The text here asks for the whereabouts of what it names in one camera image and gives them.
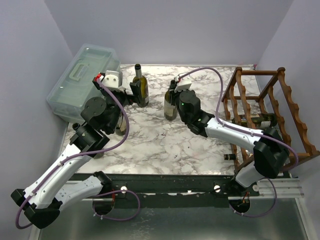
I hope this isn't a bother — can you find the green bottle white label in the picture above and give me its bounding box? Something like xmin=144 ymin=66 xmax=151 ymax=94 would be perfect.
xmin=163 ymin=88 xmax=178 ymax=121

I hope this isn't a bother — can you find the green wine bottle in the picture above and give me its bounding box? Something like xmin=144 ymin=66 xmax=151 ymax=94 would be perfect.
xmin=231 ymin=113 xmax=278 ymax=130
xmin=72 ymin=122 xmax=81 ymax=131
xmin=132 ymin=63 xmax=149 ymax=108

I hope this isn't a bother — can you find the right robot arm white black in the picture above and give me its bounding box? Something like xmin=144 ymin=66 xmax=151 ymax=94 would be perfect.
xmin=168 ymin=80 xmax=289 ymax=196

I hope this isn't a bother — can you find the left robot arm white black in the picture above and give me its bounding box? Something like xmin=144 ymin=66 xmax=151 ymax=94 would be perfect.
xmin=11 ymin=73 xmax=136 ymax=230

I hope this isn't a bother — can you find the dark green bottle middle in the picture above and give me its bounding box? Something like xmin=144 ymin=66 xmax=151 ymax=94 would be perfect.
xmin=115 ymin=113 xmax=127 ymax=136

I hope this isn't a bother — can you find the brown wooden wine rack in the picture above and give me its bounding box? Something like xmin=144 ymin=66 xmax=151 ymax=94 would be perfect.
xmin=221 ymin=66 xmax=320 ymax=173

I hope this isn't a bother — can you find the translucent plastic storage box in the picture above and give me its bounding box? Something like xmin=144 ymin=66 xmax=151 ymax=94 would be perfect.
xmin=46 ymin=44 xmax=121 ymax=124

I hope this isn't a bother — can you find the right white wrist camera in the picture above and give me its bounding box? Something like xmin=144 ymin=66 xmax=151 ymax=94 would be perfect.
xmin=174 ymin=75 xmax=192 ymax=93

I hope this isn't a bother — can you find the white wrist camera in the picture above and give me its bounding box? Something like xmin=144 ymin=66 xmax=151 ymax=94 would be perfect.
xmin=98 ymin=70 xmax=124 ymax=92
xmin=174 ymin=75 xmax=192 ymax=93

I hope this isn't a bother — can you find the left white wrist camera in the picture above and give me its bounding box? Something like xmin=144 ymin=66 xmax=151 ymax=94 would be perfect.
xmin=98 ymin=70 xmax=124 ymax=92

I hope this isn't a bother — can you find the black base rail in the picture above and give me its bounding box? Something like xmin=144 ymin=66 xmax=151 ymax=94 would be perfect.
xmin=69 ymin=172 xmax=261 ymax=210

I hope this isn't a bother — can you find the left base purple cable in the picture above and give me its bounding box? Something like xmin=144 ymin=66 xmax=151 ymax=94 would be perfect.
xmin=92 ymin=188 xmax=142 ymax=221

